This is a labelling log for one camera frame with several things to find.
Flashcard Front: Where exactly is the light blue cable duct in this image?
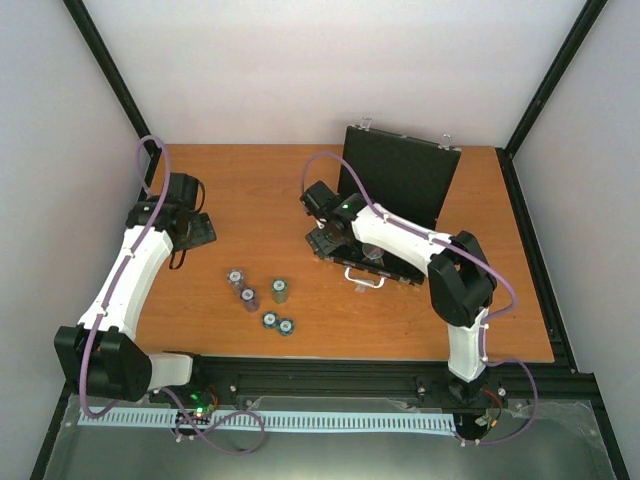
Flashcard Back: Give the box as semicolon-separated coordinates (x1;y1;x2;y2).
78;407;456;436

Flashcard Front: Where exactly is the left black frame post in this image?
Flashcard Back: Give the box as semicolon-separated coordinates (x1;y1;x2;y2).
62;0;162;156

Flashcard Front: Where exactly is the blue short stack right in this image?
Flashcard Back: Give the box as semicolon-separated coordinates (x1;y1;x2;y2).
277;318;295;336

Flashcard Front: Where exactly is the purple chip stack upper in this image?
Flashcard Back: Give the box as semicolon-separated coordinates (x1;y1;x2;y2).
227;268;246;294

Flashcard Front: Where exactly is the clear round dealer button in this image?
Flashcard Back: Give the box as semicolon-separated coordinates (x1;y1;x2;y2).
362;244;384;260

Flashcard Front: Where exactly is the black frame post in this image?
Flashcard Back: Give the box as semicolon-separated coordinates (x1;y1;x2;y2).
62;0;162;156
503;0;609;156

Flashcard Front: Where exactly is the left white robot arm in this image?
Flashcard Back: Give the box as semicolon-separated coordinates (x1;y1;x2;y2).
54;173;216;403

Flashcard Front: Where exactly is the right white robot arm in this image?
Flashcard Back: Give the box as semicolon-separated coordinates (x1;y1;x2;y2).
300;181;497;383

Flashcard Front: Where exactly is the purple chip stack lower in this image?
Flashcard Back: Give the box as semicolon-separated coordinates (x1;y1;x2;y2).
240;287;260;313

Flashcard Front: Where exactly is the purple chip stack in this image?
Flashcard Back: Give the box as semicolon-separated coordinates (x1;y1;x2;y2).
240;287;260;313
227;268;246;294

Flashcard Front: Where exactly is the right black frame post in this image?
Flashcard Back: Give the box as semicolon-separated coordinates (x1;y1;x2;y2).
503;0;609;156

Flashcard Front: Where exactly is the blue short stack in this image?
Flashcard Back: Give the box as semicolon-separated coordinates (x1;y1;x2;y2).
261;311;279;329
277;318;295;336

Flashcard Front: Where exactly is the green tall chip stack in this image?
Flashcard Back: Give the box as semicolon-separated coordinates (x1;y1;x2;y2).
271;278;289;304

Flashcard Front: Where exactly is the black poker set case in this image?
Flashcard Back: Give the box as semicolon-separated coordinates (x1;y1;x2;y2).
320;121;461;285

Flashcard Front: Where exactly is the blue short stack left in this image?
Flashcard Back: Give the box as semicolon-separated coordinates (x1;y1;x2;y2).
261;311;279;329

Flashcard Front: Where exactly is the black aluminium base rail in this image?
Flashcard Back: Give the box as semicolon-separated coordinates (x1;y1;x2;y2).
64;355;599;416

